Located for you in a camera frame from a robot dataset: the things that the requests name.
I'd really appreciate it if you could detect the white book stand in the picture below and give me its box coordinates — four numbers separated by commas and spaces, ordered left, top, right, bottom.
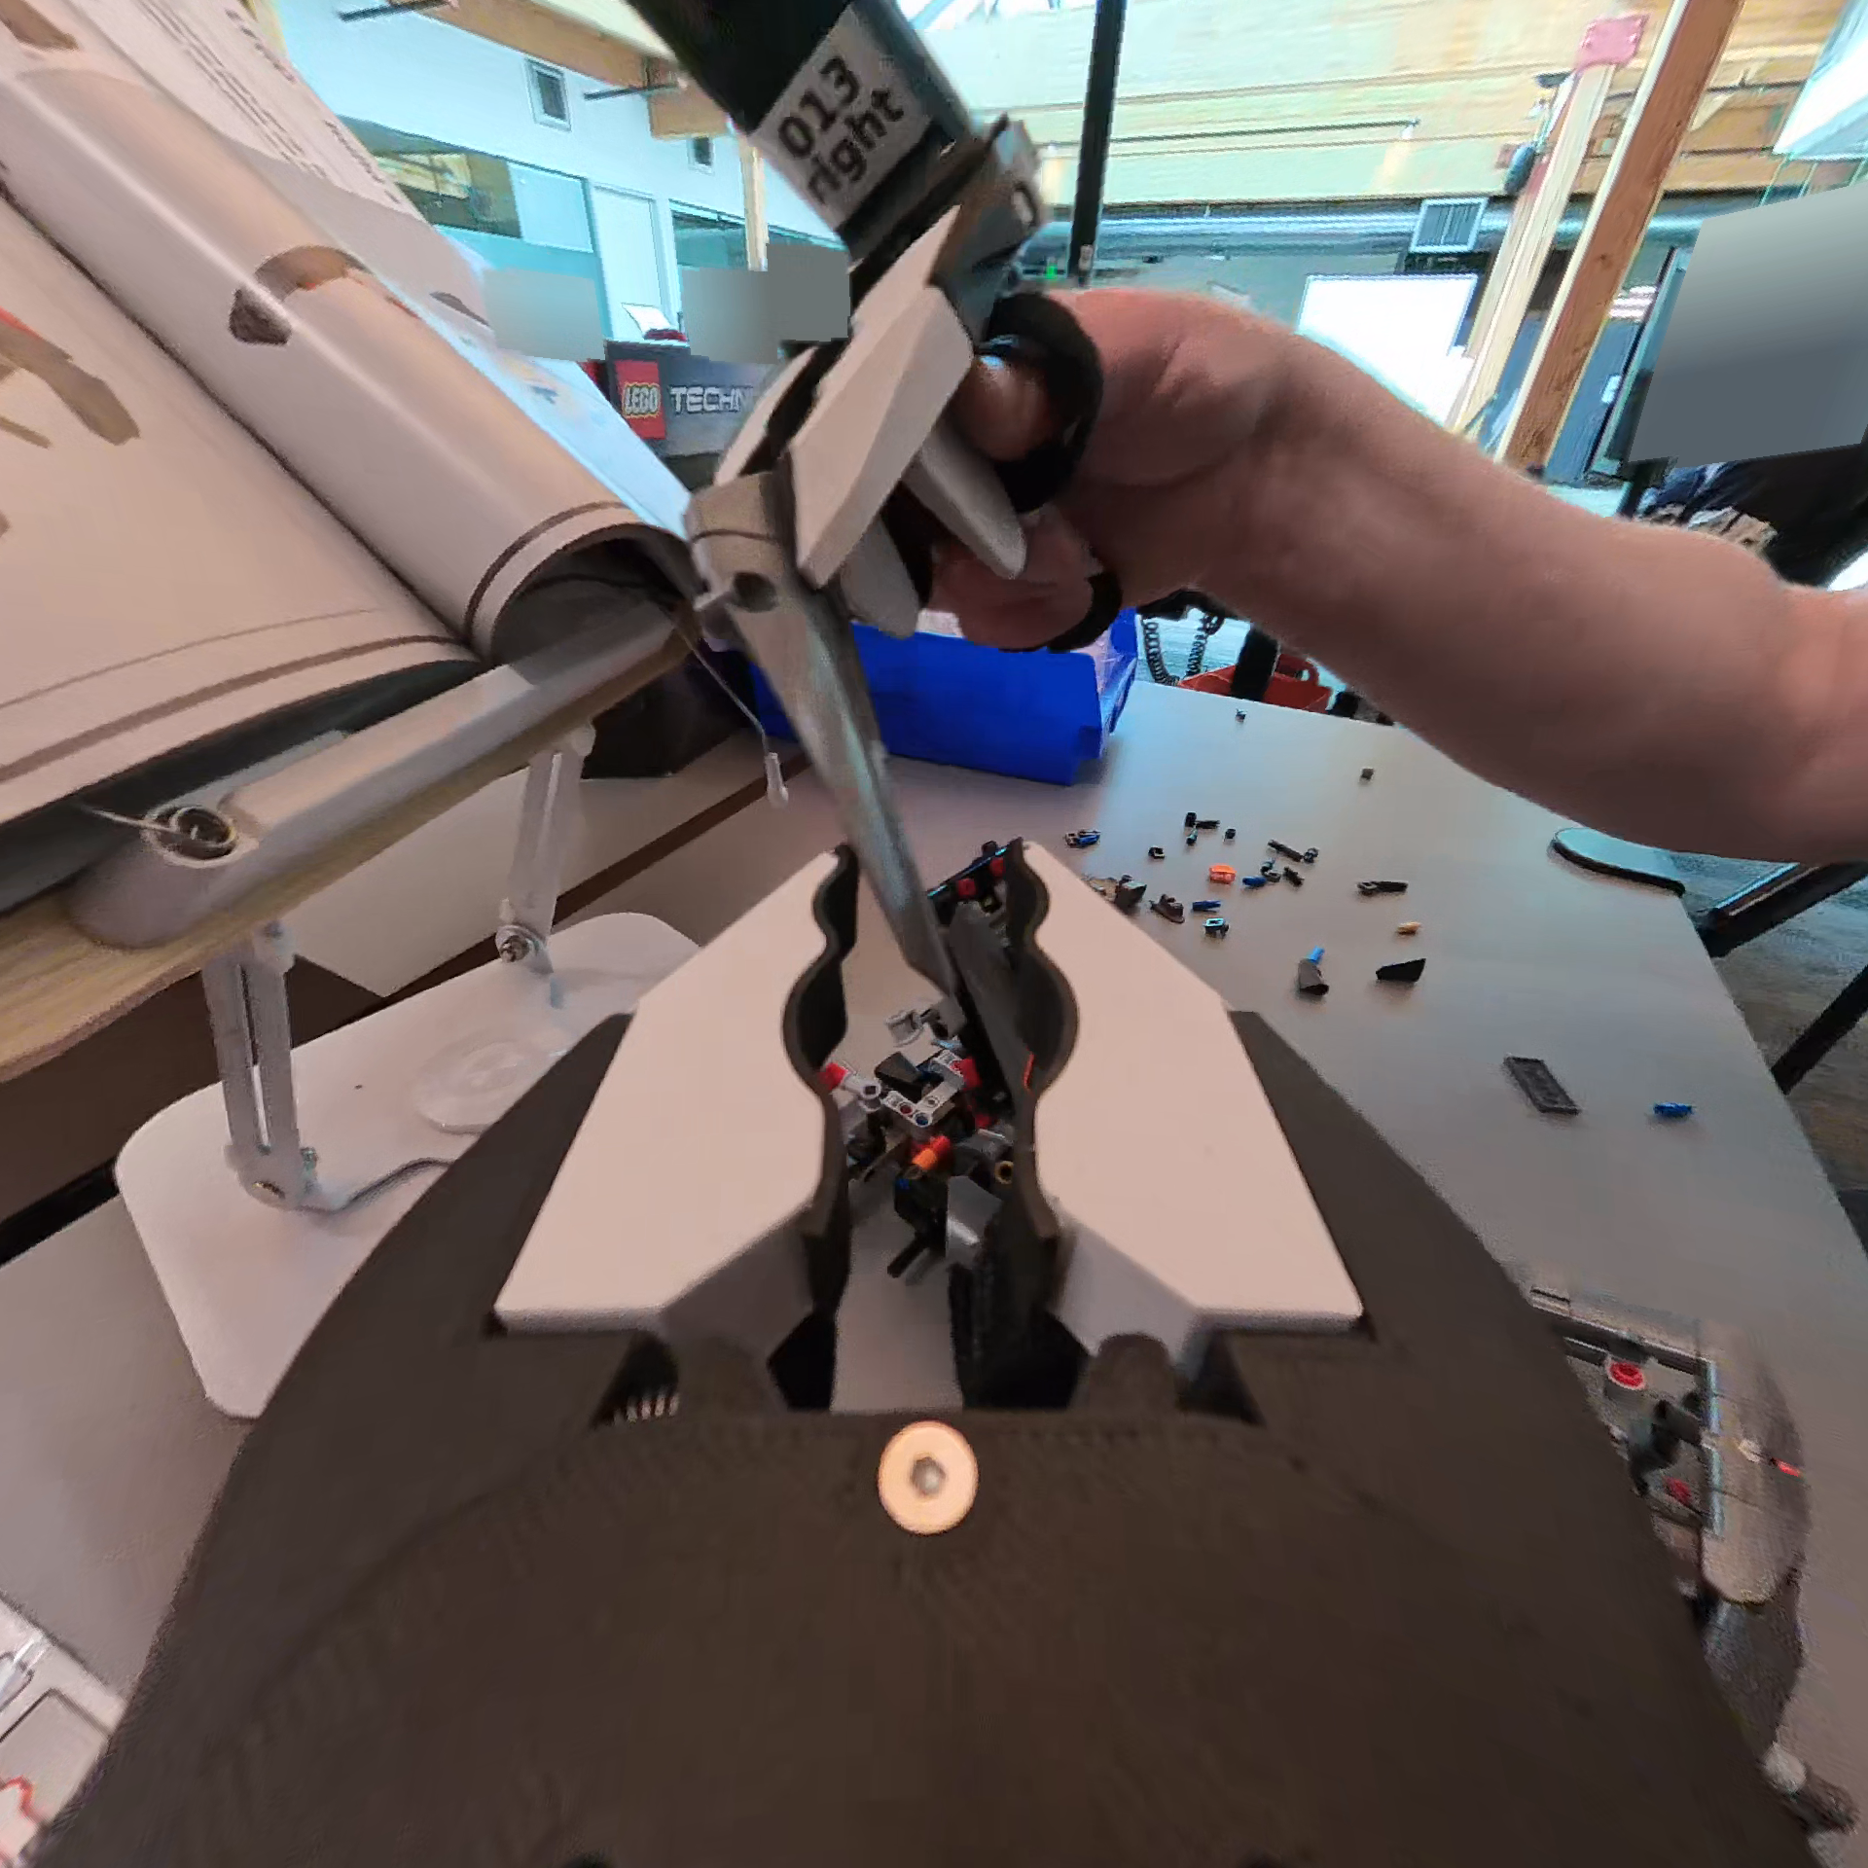
0, 613, 703, 1417

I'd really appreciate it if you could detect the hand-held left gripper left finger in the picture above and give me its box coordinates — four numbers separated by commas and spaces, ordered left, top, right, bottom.
493, 843, 862, 1410

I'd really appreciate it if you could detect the black pillar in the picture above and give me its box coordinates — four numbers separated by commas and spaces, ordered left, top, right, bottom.
1067, 0, 1129, 288

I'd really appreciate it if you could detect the blue plastic bin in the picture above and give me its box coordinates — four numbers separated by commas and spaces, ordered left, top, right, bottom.
751, 606, 1140, 788

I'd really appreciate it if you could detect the grey lego vehicle model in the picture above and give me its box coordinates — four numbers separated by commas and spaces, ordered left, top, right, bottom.
815, 839, 1825, 1841

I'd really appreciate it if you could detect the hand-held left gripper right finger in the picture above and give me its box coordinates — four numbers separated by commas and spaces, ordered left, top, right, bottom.
1007, 841, 1369, 1410

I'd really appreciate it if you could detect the grey lego wing assembly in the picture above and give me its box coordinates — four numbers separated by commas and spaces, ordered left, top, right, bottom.
684, 467, 964, 1029

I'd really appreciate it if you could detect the instruction booklet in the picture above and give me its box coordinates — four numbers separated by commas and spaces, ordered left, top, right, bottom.
0, 0, 703, 835

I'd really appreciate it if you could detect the white sticker sheet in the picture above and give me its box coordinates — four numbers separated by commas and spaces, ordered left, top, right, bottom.
0, 1597, 124, 1854

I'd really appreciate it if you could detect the lego set box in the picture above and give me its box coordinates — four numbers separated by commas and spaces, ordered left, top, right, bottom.
605, 343, 790, 453

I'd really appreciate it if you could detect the white pull cord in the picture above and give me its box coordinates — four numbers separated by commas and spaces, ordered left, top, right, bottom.
684, 613, 793, 807

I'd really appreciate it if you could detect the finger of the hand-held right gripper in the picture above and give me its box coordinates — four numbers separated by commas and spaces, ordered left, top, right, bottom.
792, 219, 977, 639
717, 340, 862, 506

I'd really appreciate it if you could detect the red plastic base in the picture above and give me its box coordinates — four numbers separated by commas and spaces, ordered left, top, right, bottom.
1182, 656, 1336, 716

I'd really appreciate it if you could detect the person's right forearm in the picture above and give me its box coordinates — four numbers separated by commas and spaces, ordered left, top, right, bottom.
1255, 343, 1868, 865

